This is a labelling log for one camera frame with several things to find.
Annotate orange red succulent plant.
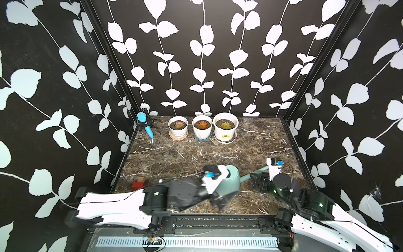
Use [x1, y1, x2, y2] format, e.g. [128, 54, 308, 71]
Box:
[194, 120, 211, 130]

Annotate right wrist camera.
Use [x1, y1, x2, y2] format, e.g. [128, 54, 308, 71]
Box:
[267, 157, 284, 181]

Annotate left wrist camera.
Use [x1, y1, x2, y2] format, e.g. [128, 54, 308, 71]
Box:
[202, 165, 229, 195]

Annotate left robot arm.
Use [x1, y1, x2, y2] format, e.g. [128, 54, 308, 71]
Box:
[64, 177, 215, 232]

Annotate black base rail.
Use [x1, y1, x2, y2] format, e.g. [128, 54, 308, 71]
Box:
[88, 213, 344, 235]

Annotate mint green watering can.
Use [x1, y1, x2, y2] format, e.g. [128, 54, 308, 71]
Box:
[215, 165, 269, 197]

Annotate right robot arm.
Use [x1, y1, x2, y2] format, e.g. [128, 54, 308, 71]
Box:
[250, 172, 399, 252]

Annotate white pot saucer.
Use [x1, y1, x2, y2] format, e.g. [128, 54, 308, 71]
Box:
[214, 131, 237, 144]

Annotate yellow green succulent plant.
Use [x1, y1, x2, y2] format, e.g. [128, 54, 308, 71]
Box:
[220, 122, 234, 130]

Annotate peach pot saucer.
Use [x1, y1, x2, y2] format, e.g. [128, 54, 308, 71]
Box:
[169, 131, 188, 141]

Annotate small wooden block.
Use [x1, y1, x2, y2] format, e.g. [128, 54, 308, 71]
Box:
[137, 176, 145, 183]

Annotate dark blue pot saucer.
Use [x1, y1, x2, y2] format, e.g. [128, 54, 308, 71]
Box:
[193, 134, 212, 141]

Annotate red block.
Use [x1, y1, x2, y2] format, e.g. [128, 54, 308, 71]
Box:
[132, 182, 145, 191]

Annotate right large white plant pot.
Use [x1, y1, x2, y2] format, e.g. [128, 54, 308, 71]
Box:
[213, 112, 239, 139]

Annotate small circuit board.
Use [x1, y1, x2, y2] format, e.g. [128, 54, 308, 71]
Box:
[147, 237, 163, 247]

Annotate white perforated strip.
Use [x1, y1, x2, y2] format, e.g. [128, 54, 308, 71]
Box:
[96, 236, 278, 249]

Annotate middle white plant pot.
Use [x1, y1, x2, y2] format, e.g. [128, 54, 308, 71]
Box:
[192, 115, 213, 139]

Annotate left white plant pot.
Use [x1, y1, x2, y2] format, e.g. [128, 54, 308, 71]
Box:
[168, 116, 188, 137]

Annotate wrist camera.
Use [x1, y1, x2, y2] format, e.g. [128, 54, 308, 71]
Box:
[202, 165, 229, 195]
[267, 157, 284, 181]

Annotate pink succulent plant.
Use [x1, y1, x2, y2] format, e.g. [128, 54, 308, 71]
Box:
[170, 120, 187, 131]

